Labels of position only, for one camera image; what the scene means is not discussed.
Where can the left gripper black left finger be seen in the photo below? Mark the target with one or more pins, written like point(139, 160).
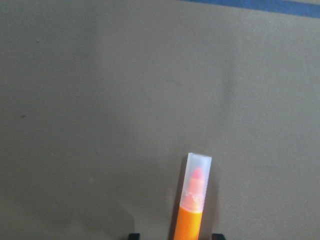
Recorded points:
point(133, 236)

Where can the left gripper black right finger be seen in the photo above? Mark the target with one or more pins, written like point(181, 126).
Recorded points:
point(217, 236)

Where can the orange highlighter pen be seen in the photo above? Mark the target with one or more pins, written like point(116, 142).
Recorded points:
point(193, 195)

